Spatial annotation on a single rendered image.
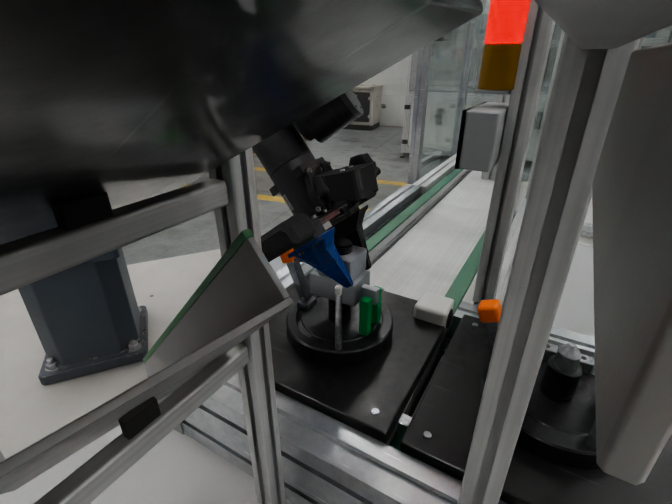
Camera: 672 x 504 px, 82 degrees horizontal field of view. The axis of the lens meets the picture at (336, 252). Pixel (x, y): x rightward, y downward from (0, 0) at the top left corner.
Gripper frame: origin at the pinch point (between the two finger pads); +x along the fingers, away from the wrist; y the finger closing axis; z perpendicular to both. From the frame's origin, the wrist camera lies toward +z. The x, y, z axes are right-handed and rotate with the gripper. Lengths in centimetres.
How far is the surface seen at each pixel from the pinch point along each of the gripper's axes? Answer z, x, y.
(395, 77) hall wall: -256, -178, 768
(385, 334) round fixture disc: -0.9, 11.2, -0.4
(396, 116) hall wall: -295, -114, 769
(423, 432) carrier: 4.6, 17.9, -9.9
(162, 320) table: -43.5, -4.6, -2.0
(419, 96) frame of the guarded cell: -10, -21, 82
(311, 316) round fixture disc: -8.8, 5.2, -1.9
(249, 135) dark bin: 18.6, -8.8, -24.9
